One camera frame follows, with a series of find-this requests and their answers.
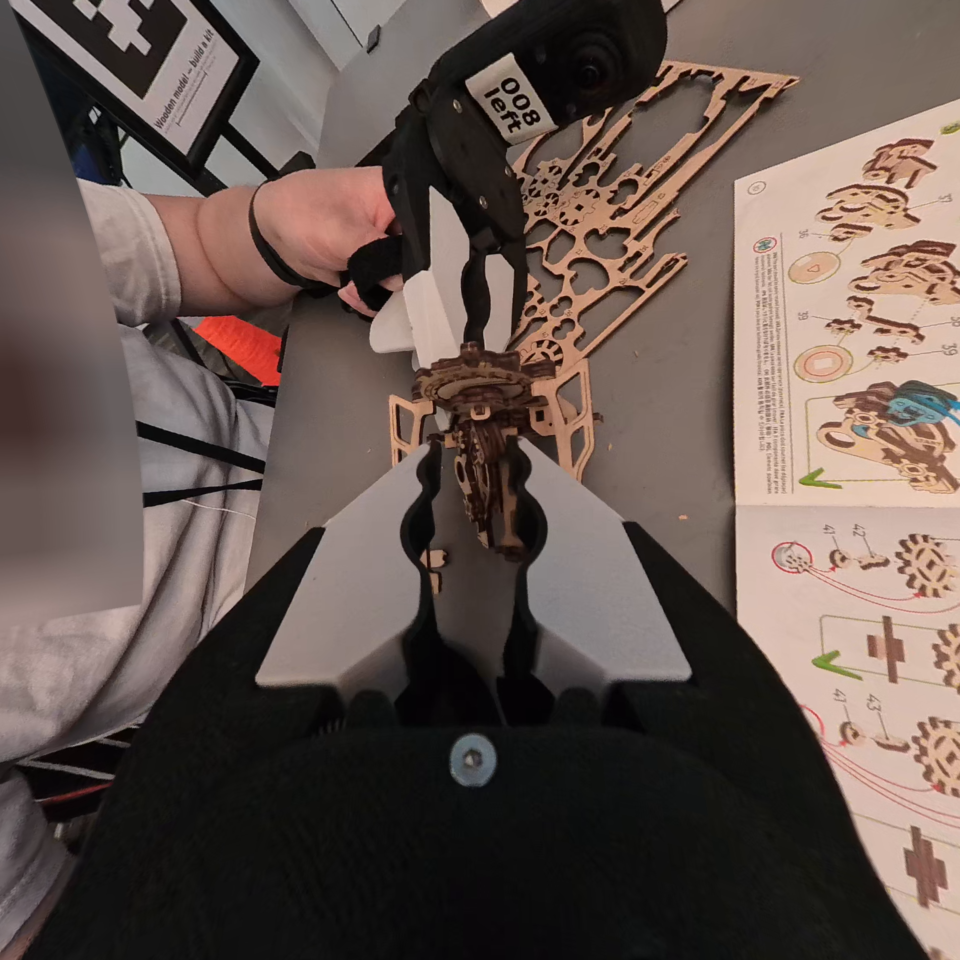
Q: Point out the small wooden part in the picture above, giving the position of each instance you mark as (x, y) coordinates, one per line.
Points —
(435, 559)

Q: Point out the person's left hand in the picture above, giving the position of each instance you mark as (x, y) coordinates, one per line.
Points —
(322, 217)

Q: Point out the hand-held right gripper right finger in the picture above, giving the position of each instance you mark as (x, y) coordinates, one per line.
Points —
(607, 600)

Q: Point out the black wrist band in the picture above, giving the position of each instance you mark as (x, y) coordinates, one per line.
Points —
(253, 229)

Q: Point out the person's left forearm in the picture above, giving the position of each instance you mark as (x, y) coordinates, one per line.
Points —
(217, 255)

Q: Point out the laser-cut plywood parts sheet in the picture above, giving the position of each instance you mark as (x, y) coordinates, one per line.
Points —
(750, 81)

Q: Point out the black framed marker sign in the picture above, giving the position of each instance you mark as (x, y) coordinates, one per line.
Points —
(172, 82)

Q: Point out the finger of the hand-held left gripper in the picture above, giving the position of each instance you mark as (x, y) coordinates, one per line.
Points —
(506, 300)
(442, 285)

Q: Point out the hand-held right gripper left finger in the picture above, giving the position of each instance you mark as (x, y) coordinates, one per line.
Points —
(337, 600)

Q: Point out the assembly instruction booklet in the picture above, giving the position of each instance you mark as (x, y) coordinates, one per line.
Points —
(840, 315)

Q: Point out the wooden mechanical model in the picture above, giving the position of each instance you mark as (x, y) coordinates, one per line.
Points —
(472, 390)

